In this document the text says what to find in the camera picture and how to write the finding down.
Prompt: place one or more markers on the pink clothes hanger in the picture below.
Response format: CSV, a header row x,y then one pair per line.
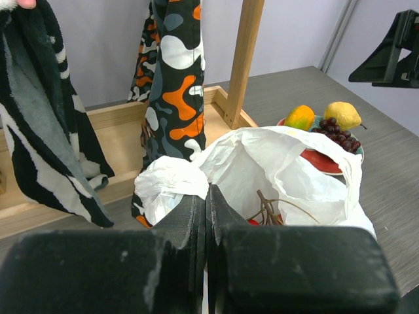
x,y
27,4

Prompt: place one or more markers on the purple grape bunch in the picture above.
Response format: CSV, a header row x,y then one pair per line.
x,y
330,128

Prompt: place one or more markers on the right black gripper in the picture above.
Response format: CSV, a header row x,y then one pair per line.
x,y
396,57

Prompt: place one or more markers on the red cherry bunch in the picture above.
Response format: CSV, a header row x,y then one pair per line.
x,y
266,215

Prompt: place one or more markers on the orange camouflage cloth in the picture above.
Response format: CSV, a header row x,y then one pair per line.
x,y
169,79

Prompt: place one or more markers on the zebra print cloth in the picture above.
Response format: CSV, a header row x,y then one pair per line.
x,y
57,158

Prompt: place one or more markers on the white plastic bag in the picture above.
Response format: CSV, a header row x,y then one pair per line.
x,y
250,159

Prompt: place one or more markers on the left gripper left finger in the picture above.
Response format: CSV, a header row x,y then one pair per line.
x,y
159,270

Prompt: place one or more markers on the wooden clothes rack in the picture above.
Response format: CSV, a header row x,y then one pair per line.
x,y
118,129

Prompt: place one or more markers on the yellow pear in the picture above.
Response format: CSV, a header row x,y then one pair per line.
x,y
345,114

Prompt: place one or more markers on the orange green mango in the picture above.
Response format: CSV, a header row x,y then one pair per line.
x,y
301,117

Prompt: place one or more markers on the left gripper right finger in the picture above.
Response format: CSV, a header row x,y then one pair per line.
x,y
293,269

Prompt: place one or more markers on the red teal plate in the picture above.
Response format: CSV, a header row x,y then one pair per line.
x,y
320,161

